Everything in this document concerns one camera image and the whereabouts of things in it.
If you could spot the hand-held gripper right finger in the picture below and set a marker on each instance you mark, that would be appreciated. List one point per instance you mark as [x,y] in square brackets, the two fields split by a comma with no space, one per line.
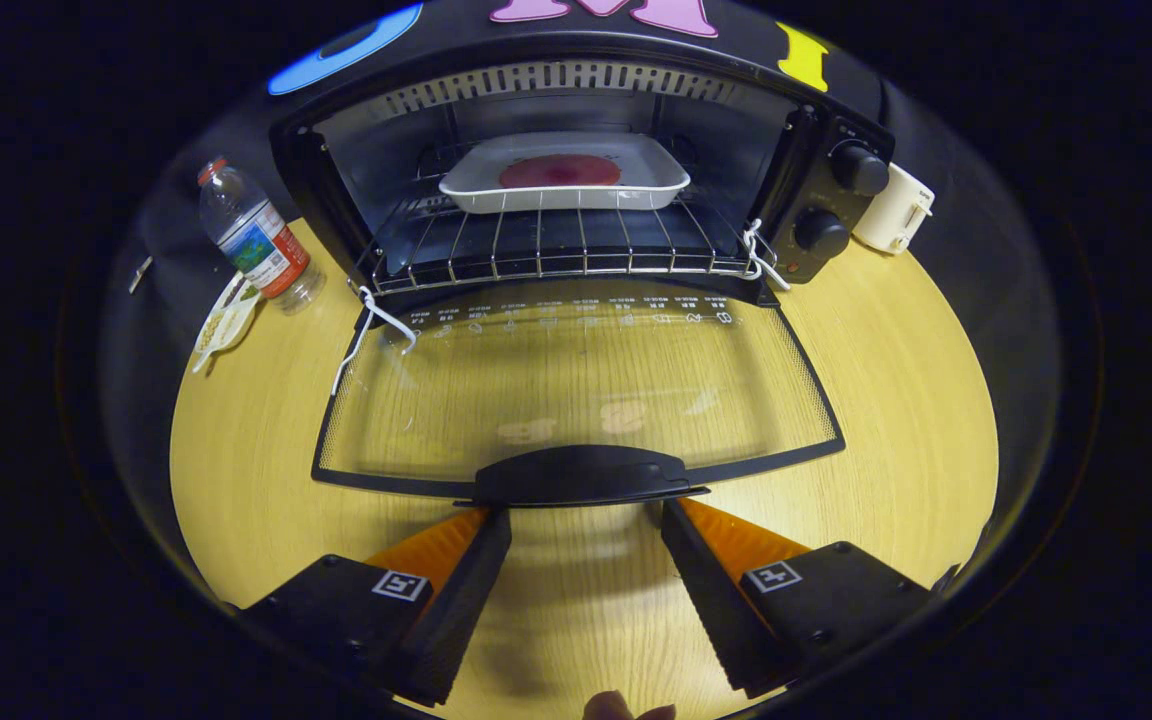
[706,600]

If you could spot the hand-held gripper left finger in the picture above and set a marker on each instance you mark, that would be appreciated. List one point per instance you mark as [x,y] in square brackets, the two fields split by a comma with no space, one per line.
[466,600]

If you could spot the clear plastic water bottle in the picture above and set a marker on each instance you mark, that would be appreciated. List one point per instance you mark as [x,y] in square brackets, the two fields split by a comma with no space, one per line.
[256,240]

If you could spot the white pop-up toaster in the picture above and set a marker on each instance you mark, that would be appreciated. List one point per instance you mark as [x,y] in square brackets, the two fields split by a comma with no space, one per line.
[891,210]

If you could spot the white square plate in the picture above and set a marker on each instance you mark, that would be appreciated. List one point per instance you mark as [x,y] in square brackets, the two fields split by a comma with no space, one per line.
[656,165]

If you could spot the black toaster oven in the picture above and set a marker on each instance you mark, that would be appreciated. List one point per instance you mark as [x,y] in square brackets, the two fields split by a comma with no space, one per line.
[816,200]

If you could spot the pink meat slice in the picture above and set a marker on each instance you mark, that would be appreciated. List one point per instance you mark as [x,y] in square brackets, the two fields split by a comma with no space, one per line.
[561,171]

